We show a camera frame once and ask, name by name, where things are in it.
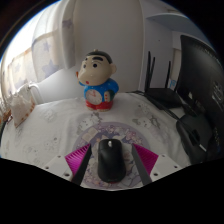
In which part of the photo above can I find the white wall shelf unit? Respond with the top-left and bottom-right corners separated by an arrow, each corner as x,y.
146,11 -> 208,38

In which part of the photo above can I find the cartoon boy figure clock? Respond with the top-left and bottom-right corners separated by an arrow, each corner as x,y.
75,49 -> 120,112

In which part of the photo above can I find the black computer monitor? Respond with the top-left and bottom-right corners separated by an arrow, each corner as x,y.
175,34 -> 224,161

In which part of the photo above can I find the round purple printed mouse pad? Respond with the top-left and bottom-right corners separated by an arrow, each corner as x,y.
72,121 -> 154,189

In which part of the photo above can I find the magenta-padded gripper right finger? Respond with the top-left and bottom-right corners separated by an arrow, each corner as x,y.
131,143 -> 184,185

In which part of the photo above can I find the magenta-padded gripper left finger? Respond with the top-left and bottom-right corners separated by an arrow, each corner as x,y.
43,143 -> 93,185

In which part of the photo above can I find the black router with antennas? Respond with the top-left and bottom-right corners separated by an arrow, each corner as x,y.
143,50 -> 184,109

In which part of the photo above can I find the black cable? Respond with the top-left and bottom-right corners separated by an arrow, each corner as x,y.
128,89 -> 182,120

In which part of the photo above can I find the white printed tablecloth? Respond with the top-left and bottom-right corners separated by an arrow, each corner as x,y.
0,91 -> 193,191

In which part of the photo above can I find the black monitor stand base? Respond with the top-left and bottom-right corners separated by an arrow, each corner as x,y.
175,113 -> 214,164

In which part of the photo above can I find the white star-print curtain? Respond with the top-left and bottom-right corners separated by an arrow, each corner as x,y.
0,0 -> 78,101

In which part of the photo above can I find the black computer mouse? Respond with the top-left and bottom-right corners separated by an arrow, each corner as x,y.
97,138 -> 127,183

